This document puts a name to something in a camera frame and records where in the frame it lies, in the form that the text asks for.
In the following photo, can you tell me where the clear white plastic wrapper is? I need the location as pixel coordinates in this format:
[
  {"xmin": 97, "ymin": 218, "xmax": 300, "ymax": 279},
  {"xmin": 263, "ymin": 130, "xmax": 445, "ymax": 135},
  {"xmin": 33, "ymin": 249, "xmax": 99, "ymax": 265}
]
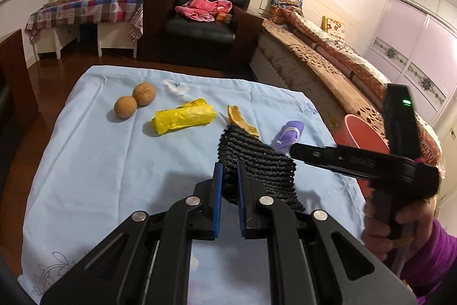
[{"xmin": 163, "ymin": 79, "xmax": 191, "ymax": 96}]

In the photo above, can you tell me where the brown patterned blanket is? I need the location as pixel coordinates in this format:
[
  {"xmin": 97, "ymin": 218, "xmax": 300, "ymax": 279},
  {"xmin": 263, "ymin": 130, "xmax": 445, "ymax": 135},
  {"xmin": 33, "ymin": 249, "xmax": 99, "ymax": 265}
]
[{"xmin": 259, "ymin": 19, "xmax": 390, "ymax": 134}]

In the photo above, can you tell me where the black knitted cloth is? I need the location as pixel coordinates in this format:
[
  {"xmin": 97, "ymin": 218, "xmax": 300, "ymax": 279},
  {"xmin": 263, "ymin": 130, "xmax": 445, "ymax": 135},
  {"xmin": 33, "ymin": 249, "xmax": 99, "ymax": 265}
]
[{"xmin": 217, "ymin": 124, "xmax": 306, "ymax": 213}]

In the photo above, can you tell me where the purple small bottle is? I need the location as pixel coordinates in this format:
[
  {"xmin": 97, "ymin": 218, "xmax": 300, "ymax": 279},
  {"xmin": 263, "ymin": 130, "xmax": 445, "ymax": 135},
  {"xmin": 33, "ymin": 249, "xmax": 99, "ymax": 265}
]
[{"xmin": 271, "ymin": 120, "xmax": 305, "ymax": 154}]

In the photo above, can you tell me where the brown wooden cabinet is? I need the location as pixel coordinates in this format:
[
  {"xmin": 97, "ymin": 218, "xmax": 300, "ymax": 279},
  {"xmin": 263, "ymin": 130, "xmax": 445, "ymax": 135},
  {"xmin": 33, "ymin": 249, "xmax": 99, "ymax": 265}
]
[{"xmin": 0, "ymin": 29, "xmax": 39, "ymax": 134}]

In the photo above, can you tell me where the orange floral quilt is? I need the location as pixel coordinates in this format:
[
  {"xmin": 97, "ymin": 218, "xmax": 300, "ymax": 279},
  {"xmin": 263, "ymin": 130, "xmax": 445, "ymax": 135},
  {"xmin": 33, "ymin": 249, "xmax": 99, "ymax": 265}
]
[{"xmin": 282, "ymin": 8, "xmax": 443, "ymax": 166}]

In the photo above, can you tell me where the wrinkled walnut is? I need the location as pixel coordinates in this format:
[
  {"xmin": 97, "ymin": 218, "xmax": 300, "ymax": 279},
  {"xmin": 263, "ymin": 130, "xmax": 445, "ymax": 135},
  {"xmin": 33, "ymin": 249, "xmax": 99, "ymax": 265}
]
[{"xmin": 133, "ymin": 83, "xmax": 157, "ymax": 106}]

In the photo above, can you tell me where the light blue cloth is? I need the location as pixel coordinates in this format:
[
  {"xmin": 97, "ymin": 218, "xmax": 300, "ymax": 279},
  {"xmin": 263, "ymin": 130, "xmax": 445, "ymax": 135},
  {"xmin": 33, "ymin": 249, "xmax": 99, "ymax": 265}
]
[{"xmin": 18, "ymin": 65, "xmax": 366, "ymax": 305}]

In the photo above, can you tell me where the colourful printed pillow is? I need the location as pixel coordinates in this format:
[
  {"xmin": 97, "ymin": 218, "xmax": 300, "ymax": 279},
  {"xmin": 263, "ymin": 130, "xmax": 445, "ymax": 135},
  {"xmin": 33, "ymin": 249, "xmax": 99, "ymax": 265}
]
[{"xmin": 269, "ymin": 0, "xmax": 304, "ymax": 18}]

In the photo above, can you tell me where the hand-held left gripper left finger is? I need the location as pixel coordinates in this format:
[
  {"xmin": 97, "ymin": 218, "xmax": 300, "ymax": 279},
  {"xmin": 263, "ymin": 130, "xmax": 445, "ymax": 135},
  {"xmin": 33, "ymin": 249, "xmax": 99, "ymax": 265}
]
[{"xmin": 40, "ymin": 162, "xmax": 224, "ymax": 305}]

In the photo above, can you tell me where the lilac sliding wardrobe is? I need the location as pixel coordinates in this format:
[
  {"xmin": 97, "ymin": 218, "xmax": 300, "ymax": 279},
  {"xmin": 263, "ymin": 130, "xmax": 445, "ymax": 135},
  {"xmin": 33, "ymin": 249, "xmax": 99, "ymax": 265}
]
[{"xmin": 364, "ymin": 0, "xmax": 457, "ymax": 127}]

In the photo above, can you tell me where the person's right hand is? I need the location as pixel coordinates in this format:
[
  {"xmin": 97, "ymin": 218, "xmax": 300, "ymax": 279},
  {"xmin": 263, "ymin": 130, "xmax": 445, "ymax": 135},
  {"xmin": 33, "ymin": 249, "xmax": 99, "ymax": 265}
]
[{"xmin": 361, "ymin": 196, "xmax": 438, "ymax": 261}]

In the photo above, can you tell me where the orange peel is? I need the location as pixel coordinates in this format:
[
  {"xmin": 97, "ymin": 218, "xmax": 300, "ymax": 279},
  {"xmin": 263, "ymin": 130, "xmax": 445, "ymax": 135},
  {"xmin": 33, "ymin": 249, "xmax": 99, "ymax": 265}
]
[{"xmin": 227, "ymin": 105, "xmax": 260, "ymax": 138}]

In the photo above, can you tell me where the black leather armchair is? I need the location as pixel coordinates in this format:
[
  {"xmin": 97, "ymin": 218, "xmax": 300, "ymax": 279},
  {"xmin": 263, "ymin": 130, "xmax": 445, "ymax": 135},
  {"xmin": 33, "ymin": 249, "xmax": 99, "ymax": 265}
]
[{"xmin": 137, "ymin": 0, "xmax": 265, "ymax": 71}]

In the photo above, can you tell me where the yellow plastic bag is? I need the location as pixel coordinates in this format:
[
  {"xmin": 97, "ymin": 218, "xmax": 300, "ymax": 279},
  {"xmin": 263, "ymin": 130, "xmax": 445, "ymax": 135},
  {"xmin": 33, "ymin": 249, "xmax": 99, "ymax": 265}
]
[{"xmin": 150, "ymin": 98, "xmax": 217, "ymax": 137}]

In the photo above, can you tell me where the pink plastic bucket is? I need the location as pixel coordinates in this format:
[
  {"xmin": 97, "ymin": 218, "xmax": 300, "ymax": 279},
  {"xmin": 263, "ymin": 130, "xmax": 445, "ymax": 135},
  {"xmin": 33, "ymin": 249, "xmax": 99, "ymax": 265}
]
[{"xmin": 334, "ymin": 114, "xmax": 391, "ymax": 200}]

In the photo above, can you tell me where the pink garment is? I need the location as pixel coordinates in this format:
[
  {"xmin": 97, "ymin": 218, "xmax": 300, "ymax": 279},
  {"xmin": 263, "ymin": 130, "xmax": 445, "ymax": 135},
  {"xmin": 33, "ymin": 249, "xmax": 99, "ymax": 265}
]
[{"xmin": 175, "ymin": 0, "xmax": 233, "ymax": 22}]

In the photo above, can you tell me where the white table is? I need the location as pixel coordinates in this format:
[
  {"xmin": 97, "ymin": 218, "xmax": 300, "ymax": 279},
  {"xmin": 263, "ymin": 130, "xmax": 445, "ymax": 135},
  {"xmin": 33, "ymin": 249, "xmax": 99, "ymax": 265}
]
[{"xmin": 34, "ymin": 23, "xmax": 138, "ymax": 61}]

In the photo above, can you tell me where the smooth brown walnut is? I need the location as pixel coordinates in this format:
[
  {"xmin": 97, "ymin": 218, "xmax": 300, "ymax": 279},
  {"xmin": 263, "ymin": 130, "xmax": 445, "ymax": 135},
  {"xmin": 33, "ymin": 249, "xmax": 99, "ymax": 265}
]
[{"xmin": 114, "ymin": 95, "xmax": 138, "ymax": 119}]

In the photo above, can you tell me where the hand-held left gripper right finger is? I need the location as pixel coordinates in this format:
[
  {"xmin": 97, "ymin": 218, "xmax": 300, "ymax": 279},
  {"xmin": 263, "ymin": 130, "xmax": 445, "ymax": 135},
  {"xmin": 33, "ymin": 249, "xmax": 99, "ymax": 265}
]
[{"xmin": 236, "ymin": 160, "xmax": 418, "ymax": 305}]

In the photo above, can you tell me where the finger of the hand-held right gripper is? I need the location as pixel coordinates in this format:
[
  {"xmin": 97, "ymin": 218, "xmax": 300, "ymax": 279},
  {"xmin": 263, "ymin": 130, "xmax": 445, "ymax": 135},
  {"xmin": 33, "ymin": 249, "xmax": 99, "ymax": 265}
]
[{"xmin": 290, "ymin": 143, "xmax": 412, "ymax": 181}]

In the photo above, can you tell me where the yellow floral pillow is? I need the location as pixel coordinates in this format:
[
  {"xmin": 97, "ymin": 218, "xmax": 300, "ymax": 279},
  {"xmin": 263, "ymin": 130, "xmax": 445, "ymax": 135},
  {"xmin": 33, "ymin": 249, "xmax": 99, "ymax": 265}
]
[{"xmin": 321, "ymin": 16, "xmax": 347, "ymax": 36}]

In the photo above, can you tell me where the checked tablecloth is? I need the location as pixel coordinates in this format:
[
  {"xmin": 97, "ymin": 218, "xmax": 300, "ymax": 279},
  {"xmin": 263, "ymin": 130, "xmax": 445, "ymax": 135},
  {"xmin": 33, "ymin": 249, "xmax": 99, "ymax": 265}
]
[{"xmin": 26, "ymin": 0, "xmax": 145, "ymax": 43}]

